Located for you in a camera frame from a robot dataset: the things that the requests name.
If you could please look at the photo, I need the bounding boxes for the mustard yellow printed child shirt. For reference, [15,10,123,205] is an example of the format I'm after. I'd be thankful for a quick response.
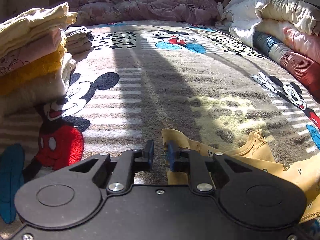
[161,128,319,223]

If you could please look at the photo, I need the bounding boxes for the small grey folded clothes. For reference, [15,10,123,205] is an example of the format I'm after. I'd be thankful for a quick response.
[63,27,94,55]

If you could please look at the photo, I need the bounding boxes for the Mickey Mouse plush blanket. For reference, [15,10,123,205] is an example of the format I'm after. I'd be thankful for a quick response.
[1,21,319,239]

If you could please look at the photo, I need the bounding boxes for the folded cream garment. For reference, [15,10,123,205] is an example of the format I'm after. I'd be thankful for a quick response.
[1,53,76,118]

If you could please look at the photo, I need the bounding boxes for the folded orange knit garment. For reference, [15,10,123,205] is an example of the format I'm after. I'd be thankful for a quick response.
[1,35,67,95]

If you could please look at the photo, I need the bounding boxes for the folded pink garment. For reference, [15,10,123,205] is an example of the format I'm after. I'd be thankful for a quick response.
[1,29,62,76]

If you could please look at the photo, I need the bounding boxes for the purple crumpled quilt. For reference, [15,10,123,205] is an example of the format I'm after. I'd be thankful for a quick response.
[68,0,219,25]

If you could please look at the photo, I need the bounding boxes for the rolled colourful duvet pile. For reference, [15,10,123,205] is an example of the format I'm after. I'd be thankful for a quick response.
[215,0,319,99]

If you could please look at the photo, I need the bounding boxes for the folded yellow top garment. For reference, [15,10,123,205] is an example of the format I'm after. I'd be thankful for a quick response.
[1,2,78,57]

